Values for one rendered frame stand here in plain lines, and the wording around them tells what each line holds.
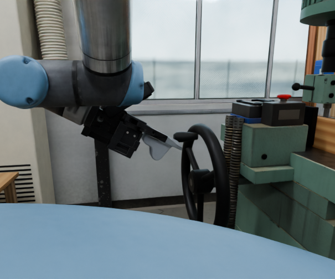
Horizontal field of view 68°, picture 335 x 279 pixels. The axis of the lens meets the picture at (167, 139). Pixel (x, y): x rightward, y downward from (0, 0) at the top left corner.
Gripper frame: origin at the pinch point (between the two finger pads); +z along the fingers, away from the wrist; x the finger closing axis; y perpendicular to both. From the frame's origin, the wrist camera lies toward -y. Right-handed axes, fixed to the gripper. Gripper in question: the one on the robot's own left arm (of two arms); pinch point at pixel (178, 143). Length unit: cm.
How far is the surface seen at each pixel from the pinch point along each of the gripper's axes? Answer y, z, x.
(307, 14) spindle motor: -40.8, 13.4, 0.0
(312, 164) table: -8.7, 22.7, 12.7
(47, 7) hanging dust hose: -33, -76, -112
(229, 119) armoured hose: -10.7, 9.2, -1.8
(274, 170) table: -4.4, 19.4, 8.1
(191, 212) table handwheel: 15.5, 14.9, -8.5
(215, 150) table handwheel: -2.5, 5.4, 7.7
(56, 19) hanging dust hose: -30, -70, -115
